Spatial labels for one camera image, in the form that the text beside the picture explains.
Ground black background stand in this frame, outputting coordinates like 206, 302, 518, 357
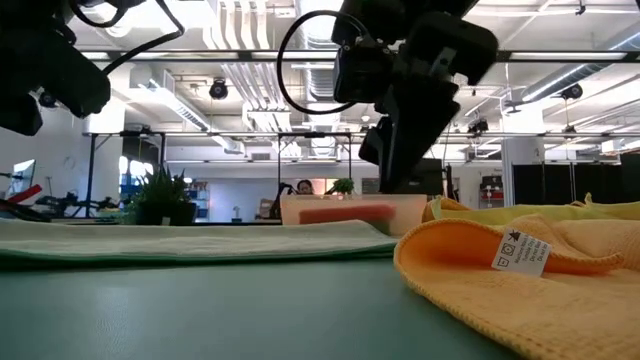
82, 130, 166, 216

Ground red white storage rack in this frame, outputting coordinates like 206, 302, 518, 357
478, 174, 505, 211

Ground background desk monitor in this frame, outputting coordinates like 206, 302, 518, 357
9, 158, 37, 196

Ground black overhead rig beam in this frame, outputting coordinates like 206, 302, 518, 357
79, 48, 640, 64

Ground black background rig frame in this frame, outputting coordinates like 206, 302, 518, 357
277, 131, 353, 196

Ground small potted green plant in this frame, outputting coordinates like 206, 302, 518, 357
119, 164, 198, 227

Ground pink microfiber towel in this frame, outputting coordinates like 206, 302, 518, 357
298, 202, 397, 226

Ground sage green microfiber towel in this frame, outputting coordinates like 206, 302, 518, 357
0, 218, 401, 271

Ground black partition panels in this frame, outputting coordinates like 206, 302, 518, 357
512, 152, 640, 209

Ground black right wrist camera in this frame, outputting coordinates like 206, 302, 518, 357
332, 43, 397, 105

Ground orange towel with care label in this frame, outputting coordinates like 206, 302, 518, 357
392, 214, 640, 360

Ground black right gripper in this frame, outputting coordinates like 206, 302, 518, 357
357, 10, 500, 196

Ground black camera cable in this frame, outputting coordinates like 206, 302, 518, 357
67, 0, 185, 76
276, 9, 369, 116

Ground black left camera cable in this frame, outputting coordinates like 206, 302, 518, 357
67, 0, 185, 76

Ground yellow microfiber towel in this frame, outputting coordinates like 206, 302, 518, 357
424, 192, 640, 227

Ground black right camera cable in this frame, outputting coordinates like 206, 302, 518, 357
276, 9, 369, 116

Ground green table mat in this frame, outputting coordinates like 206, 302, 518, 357
0, 257, 524, 360

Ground black computer monitor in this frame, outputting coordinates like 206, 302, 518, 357
425, 158, 444, 197

